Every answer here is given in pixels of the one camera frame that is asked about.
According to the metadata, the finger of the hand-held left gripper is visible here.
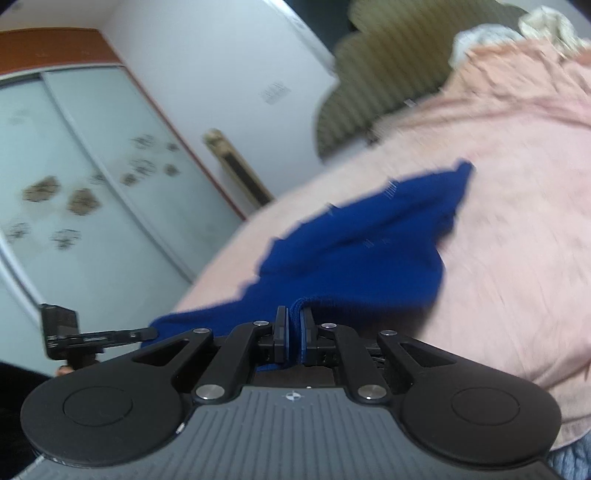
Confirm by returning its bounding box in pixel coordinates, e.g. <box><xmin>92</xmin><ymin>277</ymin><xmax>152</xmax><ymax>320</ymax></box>
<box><xmin>78</xmin><ymin>327</ymin><xmax>158</xmax><ymax>346</ymax></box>

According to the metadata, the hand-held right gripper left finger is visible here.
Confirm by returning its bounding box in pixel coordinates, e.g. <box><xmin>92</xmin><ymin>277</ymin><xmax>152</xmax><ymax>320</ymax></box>
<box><xmin>131</xmin><ymin>305</ymin><xmax>291</xmax><ymax>403</ymax></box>

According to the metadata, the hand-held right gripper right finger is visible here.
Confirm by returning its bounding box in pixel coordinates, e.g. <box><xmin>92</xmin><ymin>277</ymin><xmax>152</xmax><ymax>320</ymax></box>
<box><xmin>299</xmin><ymin>307</ymin><xmax>458</xmax><ymax>402</ymax></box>

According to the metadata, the blue beaded sweater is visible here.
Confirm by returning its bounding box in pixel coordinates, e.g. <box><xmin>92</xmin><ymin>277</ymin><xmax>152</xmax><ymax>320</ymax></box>
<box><xmin>141</xmin><ymin>159</ymin><xmax>476</xmax><ymax>370</ymax></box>

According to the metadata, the glass door wardrobe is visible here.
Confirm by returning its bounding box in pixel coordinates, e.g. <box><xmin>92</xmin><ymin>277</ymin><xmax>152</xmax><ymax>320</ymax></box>
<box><xmin>0</xmin><ymin>28</ymin><xmax>247</xmax><ymax>365</ymax></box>

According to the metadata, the gold tower fan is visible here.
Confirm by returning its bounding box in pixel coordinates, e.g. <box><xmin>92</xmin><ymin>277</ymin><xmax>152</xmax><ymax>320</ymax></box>
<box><xmin>202</xmin><ymin>129</ymin><xmax>274</xmax><ymax>208</ymax></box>

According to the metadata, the pink bed sheet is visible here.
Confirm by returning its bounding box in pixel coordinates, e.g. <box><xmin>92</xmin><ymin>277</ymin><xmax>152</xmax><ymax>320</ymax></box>
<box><xmin>175</xmin><ymin>106</ymin><xmax>591</xmax><ymax>450</ymax></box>

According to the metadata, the olive padded headboard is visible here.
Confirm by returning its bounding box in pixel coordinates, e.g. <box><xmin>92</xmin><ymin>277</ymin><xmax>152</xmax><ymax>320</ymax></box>
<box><xmin>316</xmin><ymin>0</ymin><xmax>527</xmax><ymax>160</ymax></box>

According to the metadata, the grey blue cloth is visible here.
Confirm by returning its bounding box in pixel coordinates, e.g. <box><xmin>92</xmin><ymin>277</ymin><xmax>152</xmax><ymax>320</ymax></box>
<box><xmin>547</xmin><ymin>429</ymin><xmax>591</xmax><ymax>480</ymax></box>

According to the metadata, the peach blanket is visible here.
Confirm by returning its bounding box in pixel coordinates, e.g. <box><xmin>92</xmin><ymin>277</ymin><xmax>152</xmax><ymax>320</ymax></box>
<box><xmin>438</xmin><ymin>37</ymin><xmax>591</xmax><ymax>185</ymax></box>

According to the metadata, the white quilt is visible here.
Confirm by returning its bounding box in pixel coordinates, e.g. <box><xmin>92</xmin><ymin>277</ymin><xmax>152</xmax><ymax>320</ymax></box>
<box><xmin>451</xmin><ymin>23</ymin><xmax>522</xmax><ymax>66</ymax></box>

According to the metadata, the cream quilt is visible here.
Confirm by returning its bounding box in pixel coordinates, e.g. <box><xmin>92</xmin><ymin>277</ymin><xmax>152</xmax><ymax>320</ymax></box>
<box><xmin>517</xmin><ymin>8</ymin><xmax>583</xmax><ymax>58</ymax></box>

